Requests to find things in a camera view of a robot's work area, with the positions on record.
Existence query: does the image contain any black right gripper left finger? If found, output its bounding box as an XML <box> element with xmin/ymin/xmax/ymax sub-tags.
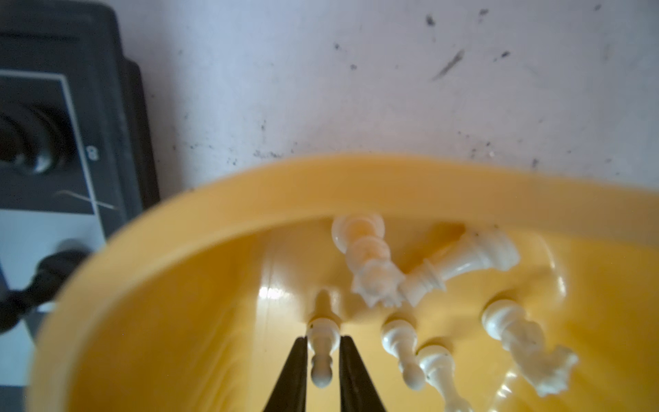
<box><xmin>264</xmin><ymin>336</ymin><xmax>308</xmax><ymax>412</ymax></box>

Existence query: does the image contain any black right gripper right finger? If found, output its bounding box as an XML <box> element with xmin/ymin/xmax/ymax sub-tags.
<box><xmin>339</xmin><ymin>336</ymin><xmax>385</xmax><ymax>412</ymax></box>

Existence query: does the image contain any black chess piece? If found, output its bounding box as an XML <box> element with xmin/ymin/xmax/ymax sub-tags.
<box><xmin>1</xmin><ymin>102</ymin><xmax>75</xmax><ymax>175</ymax></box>

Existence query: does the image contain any white bishop in tray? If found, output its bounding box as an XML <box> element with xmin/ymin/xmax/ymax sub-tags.
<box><xmin>417</xmin><ymin>344</ymin><xmax>473</xmax><ymax>411</ymax></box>

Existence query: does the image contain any white queen piece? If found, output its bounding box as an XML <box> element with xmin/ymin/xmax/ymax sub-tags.
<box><xmin>331</xmin><ymin>214</ymin><xmax>405</xmax><ymax>307</ymax></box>

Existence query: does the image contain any yellow plastic tray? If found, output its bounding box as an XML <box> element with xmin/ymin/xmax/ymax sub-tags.
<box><xmin>26</xmin><ymin>154</ymin><xmax>658</xmax><ymax>411</ymax></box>

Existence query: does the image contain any white king piece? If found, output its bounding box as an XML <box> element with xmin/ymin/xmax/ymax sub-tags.
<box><xmin>398</xmin><ymin>227</ymin><xmax>520</xmax><ymax>307</ymax></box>

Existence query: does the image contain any black and white chessboard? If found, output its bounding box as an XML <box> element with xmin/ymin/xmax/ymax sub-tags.
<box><xmin>1</xmin><ymin>1</ymin><xmax>160</xmax><ymax>411</ymax></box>

